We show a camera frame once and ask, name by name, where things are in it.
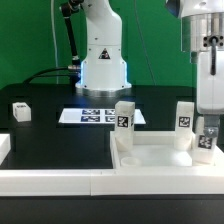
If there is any white square table top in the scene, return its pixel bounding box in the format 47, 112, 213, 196
110, 131, 224, 169

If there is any white front fence wall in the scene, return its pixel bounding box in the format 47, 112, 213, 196
0, 167, 224, 196

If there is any white sheet with tag markers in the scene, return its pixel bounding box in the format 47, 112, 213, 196
59, 108, 146, 125

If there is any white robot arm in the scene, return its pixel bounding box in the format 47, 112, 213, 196
60, 0, 224, 138

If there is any white left fence wall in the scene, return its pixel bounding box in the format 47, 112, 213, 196
0, 134, 11, 165

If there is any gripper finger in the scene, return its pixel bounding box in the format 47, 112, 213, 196
204, 115, 220, 138

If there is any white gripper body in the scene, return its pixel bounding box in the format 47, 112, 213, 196
197, 51, 224, 115

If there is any white fence wall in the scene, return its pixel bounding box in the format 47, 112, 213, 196
0, 134, 11, 165
0, 167, 224, 196

